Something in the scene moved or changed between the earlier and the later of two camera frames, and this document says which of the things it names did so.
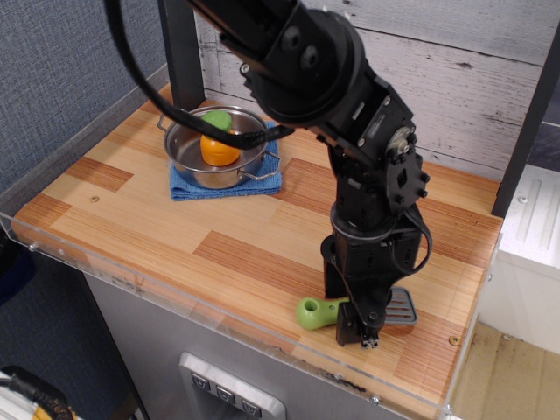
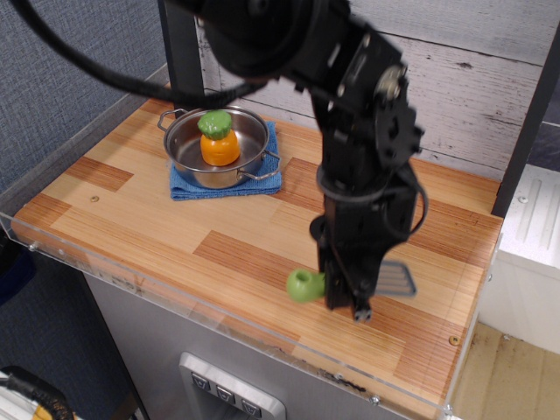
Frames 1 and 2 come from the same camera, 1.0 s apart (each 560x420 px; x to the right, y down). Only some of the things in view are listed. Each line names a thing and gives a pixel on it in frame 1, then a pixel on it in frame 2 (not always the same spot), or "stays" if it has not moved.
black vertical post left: x=183 y=52 stays
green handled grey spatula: x=316 y=313 → x=305 y=286
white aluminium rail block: x=521 y=298 stays
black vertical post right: x=528 y=136 stays
